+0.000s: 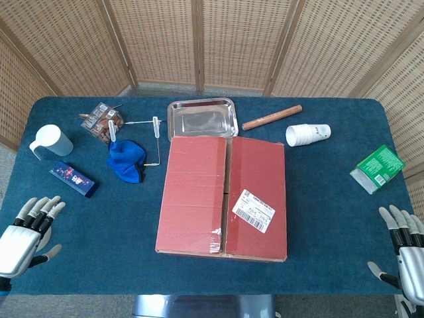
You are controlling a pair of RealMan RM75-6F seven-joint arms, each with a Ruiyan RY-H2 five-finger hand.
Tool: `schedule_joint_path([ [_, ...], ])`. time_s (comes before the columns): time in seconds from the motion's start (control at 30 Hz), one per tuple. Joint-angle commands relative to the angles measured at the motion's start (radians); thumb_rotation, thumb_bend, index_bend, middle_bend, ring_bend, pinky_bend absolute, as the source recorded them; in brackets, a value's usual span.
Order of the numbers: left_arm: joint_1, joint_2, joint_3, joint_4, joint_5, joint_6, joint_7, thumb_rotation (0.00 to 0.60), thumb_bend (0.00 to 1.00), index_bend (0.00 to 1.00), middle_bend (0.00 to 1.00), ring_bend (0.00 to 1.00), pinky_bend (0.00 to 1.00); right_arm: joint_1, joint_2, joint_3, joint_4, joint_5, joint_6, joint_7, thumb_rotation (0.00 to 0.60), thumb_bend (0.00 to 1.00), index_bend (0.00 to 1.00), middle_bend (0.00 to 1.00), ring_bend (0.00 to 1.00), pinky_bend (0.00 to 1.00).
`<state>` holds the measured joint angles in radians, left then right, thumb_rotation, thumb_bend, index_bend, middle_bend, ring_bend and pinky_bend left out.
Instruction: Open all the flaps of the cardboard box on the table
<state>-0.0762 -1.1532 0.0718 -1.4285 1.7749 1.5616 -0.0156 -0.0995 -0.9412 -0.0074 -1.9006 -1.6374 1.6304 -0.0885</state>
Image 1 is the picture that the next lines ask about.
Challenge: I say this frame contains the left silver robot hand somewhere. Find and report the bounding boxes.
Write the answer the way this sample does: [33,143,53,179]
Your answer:
[0,195,66,279]

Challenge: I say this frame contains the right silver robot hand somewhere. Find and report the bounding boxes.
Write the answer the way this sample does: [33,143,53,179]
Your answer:
[367,204,424,305]

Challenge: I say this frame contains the red cardboard shipping box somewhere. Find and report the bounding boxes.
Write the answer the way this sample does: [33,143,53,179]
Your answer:
[154,134,288,263]

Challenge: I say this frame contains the dark blue printed box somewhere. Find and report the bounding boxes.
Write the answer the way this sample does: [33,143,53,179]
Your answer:
[48,160,100,199]

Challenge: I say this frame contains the cream round roll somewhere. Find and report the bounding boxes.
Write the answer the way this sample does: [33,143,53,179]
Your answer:
[34,228,54,254]

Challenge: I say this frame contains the blue carpet table cover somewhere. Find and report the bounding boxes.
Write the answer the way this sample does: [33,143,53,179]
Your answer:
[0,95,415,296]

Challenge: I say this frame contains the green printed carton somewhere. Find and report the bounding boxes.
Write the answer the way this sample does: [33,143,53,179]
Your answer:
[349,144,407,195]

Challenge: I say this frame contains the blue microfibre cloth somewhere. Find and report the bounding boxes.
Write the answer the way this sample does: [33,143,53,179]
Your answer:
[105,139,147,184]

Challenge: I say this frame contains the white plastic dropper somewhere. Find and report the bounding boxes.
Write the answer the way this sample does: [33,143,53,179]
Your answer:
[108,119,119,144]

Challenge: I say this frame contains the clear bag of brown snacks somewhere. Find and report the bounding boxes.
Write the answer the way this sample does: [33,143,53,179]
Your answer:
[79,101,126,144]

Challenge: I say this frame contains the stack of white paper cups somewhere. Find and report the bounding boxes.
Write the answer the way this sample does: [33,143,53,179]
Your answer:
[285,123,332,148]

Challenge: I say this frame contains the grey robot torso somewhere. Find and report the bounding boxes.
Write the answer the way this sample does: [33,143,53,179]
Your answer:
[132,293,276,318]

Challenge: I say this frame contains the wooden rolling pin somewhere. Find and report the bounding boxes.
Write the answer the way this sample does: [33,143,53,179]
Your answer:
[241,104,303,132]

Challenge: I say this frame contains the stainless steel tray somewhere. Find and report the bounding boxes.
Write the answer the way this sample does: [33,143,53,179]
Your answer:
[166,97,240,140]

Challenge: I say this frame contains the pale mug with handle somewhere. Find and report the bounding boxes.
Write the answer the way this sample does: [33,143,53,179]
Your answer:
[28,124,74,161]

